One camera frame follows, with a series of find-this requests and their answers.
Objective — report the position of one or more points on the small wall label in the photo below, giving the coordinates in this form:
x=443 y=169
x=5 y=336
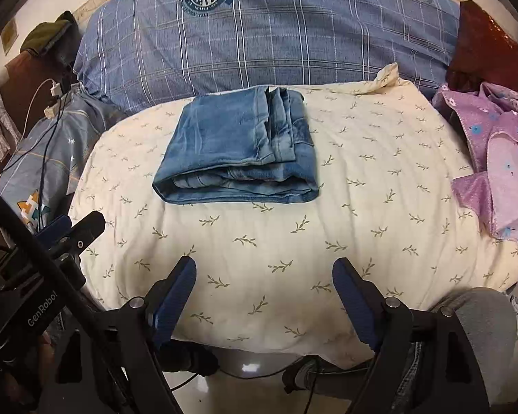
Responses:
x=9 y=36

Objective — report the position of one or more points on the olive green cap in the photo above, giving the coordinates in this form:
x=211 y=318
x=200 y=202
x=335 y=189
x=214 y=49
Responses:
x=43 y=34

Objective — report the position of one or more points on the purple floral garment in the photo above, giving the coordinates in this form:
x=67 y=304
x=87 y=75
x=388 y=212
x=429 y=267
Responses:
x=496 y=151

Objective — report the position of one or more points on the white charger plug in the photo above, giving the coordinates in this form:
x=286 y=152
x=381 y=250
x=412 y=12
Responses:
x=56 y=88

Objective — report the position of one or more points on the person's grey trouser leg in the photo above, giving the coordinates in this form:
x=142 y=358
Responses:
x=487 y=323

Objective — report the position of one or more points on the grey star-print pillow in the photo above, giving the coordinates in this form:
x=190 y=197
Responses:
x=60 y=151

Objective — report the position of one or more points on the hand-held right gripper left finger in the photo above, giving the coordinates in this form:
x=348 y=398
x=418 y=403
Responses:
x=175 y=302

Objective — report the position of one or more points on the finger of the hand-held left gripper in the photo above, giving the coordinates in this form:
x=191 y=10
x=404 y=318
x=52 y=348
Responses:
x=56 y=228
x=84 y=230

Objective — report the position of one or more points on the dark shoe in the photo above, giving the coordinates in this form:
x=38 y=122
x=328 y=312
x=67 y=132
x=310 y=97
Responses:
x=190 y=360
x=315 y=375

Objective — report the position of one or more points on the blue plaid quilt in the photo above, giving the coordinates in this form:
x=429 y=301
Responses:
x=285 y=43

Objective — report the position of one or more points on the blue denim pants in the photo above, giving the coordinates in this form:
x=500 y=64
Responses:
x=237 y=146

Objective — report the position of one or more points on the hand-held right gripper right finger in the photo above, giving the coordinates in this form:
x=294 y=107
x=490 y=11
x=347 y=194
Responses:
x=356 y=306

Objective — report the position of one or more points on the cream leaf-print blanket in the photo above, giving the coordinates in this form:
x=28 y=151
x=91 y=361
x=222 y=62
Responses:
x=285 y=241

